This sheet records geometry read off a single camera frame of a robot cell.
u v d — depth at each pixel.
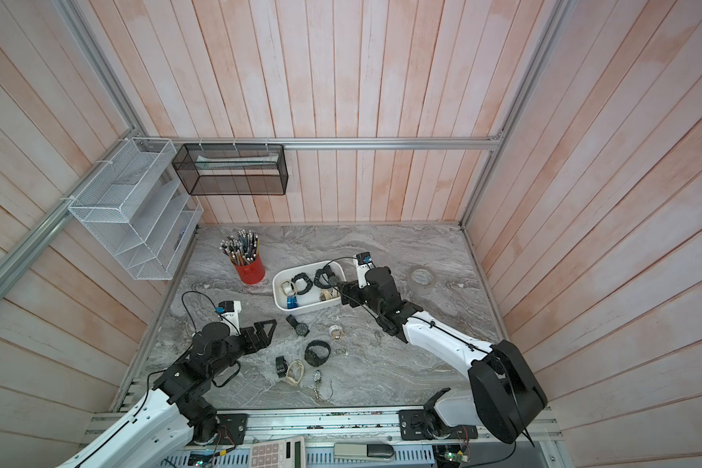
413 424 0.73
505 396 0.42
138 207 0.73
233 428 0.74
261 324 0.71
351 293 0.75
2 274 0.54
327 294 0.93
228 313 0.70
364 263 0.73
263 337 0.70
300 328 0.90
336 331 0.90
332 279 0.99
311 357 0.82
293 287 0.98
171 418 0.53
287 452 0.69
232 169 1.02
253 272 0.99
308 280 0.98
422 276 1.04
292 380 0.79
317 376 0.81
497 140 0.93
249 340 0.69
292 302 0.91
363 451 0.67
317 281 0.99
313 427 0.75
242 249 0.90
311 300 0.98
